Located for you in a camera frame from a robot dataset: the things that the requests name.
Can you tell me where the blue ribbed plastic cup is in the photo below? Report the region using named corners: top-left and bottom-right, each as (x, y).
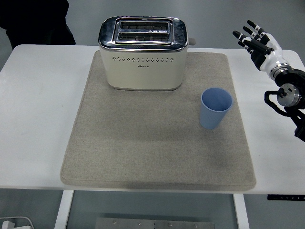
top-left (199, 87), bottom-right (233, 130)

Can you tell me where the black table control panel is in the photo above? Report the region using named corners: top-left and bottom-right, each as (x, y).
top-left (267, 194), bottom-right (305, 201)

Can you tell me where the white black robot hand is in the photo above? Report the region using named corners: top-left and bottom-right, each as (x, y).
top-left (232, 20), bottom-right (288, 74)

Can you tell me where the white power strip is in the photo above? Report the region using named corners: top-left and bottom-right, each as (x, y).
top-left (0, 216), bottom-right (35, 229)

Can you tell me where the person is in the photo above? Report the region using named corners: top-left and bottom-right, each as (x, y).
top-left (0, 0), bottom-right (77, 51)

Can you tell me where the grey felt table mat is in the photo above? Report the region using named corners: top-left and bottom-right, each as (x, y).
top-left (60, 51), bottom-right (257, 191)

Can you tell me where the grey metal plate with screws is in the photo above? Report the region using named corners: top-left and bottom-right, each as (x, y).
top-left (95, 217), bottom-right (214, 229)

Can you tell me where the cream chrome two-slot toaster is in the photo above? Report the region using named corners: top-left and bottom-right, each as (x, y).
top-left (98, 16), bottom-right (198, 91)

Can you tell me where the white table leg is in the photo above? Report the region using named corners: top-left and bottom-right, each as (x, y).
top-left (53, 190), bottom-right (75, 229)
top-left (233, 193), bottom-right (250, 229)

